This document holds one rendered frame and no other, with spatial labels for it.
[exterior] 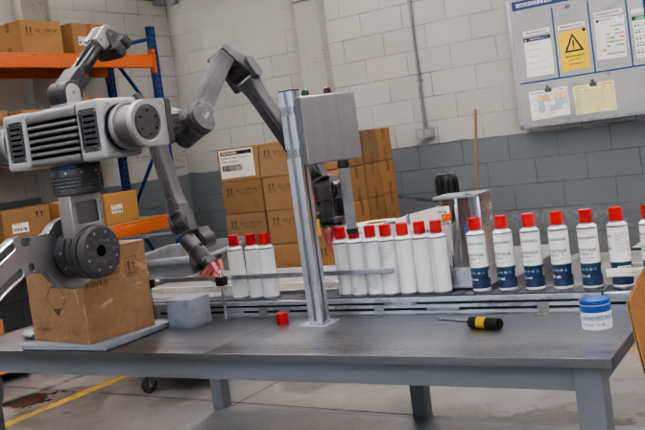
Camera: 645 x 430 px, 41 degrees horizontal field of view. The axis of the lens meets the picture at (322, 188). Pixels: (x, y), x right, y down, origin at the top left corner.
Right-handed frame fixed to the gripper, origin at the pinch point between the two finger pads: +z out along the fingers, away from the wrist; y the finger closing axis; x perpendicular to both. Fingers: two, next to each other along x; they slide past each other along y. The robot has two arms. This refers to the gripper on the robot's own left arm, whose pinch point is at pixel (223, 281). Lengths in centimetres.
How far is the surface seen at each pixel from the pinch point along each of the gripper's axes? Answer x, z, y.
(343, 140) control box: -69, 4, -8
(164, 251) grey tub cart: 173, -117, 207
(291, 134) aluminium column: -62, -7, -15
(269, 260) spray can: -20.3, 8.0, -1.8
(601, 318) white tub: -93, 85, -23
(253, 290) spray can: -9.2, 10.7, -2.6
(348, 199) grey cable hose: -60, 17, -11
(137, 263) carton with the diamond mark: 1.1, -16.1, -25.9
